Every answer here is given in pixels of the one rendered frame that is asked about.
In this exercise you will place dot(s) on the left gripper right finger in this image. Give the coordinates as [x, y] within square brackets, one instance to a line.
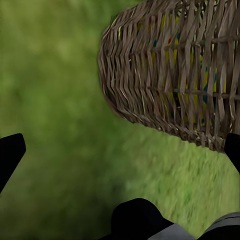
[232, 149]

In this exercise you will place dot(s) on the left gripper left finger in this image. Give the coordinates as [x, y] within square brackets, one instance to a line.
[12, 149]

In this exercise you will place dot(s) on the wicker basket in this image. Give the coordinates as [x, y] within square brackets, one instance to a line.
[135, 94]

